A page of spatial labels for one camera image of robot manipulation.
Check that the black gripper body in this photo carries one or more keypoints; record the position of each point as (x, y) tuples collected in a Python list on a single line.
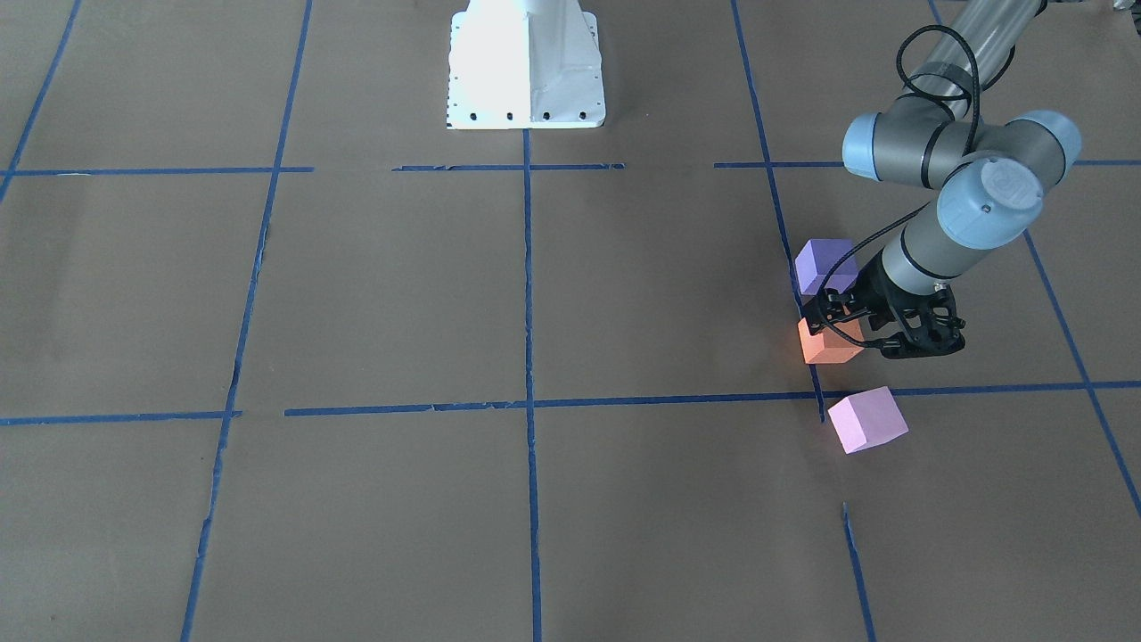
[(872, 290)]

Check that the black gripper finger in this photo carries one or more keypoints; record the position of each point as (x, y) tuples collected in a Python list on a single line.
[(848, 330)]

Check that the orange foam cube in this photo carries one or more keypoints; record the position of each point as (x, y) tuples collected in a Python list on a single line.
[(825, 347)]

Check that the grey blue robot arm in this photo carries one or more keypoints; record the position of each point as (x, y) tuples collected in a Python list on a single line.
[(989, 183)]

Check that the purple foam cube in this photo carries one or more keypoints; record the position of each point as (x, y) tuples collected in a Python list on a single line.
[(815, 260)]

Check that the pink foam cube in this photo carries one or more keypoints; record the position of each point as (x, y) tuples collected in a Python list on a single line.
[(867, 419)]

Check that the brown paper mat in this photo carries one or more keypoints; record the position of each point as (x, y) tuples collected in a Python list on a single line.
[(285, 359)]

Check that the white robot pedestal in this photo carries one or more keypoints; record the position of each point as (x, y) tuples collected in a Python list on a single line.
[(524, 65)]

